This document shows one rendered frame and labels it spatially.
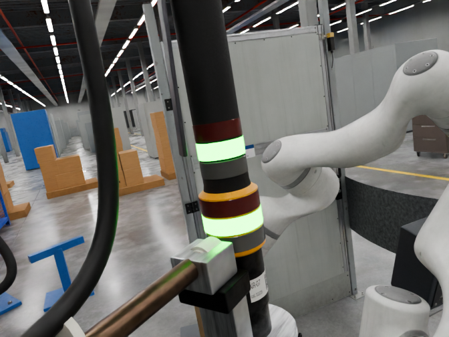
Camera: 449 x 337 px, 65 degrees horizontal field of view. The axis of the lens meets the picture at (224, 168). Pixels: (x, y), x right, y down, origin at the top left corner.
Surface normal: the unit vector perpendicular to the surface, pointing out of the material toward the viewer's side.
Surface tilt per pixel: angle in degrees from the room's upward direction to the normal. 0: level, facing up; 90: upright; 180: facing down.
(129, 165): 90
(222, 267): 90
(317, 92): 90
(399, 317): 79
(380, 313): 74
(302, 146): 43
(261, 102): 89
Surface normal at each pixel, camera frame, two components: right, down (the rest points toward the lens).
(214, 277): 0.83, -0.03
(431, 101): -0.25, 0.81
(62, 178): 0.43, 0.11
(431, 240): -0.75, -0.56
